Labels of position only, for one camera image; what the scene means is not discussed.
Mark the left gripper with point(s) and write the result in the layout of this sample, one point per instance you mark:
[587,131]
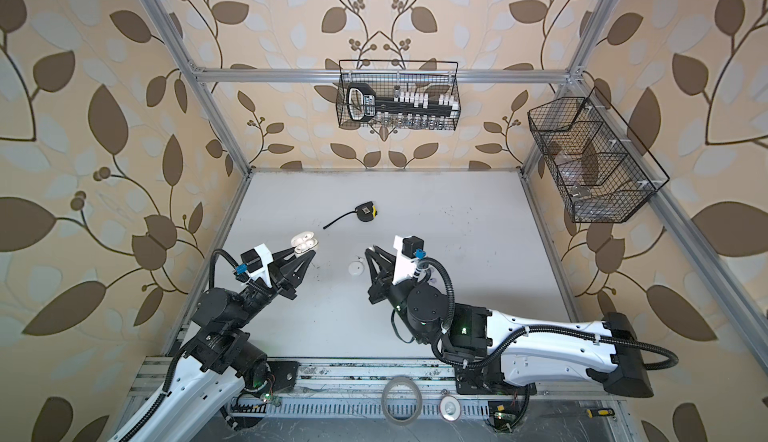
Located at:
[279,280]

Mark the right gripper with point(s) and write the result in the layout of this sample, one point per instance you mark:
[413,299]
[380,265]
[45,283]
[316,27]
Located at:
[384,288]

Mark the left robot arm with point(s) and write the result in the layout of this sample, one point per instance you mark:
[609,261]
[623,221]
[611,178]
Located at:
[218,362]

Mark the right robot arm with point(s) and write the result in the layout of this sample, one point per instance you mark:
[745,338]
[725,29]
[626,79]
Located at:
[490,350]

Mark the white round earbud case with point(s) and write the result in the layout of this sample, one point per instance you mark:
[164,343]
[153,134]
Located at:
[356,268]

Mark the black yellow tape measure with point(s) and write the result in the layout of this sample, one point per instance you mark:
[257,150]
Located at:
[365,212]

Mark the grey tape roll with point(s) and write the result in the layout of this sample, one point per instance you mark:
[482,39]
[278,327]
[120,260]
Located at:
[401,401]

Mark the small white tape roll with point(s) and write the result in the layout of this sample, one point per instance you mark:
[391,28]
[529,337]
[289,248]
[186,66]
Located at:
[450,408]

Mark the black socket set holder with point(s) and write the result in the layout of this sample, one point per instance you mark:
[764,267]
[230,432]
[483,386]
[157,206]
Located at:
[364,104]

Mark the black yellow screwdriver right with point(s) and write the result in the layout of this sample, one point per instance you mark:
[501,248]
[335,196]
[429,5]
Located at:
[600,412]

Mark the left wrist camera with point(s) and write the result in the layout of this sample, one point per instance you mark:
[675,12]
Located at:
[254,264]

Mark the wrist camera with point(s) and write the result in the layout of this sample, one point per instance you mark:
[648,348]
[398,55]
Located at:
[409,251]
[254,264]

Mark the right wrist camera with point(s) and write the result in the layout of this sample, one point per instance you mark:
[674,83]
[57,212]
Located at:
[409,251]

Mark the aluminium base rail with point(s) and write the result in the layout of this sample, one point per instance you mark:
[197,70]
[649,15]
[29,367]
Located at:
[339,375]

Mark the rear wire basket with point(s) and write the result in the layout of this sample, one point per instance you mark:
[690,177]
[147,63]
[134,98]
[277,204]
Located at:
[432,76]

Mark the wire basket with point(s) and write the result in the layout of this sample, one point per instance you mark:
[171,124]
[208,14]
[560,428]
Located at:
[432,76]
[601,167]

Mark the right side wire basket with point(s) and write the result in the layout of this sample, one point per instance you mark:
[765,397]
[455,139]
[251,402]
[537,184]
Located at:
[601,167]

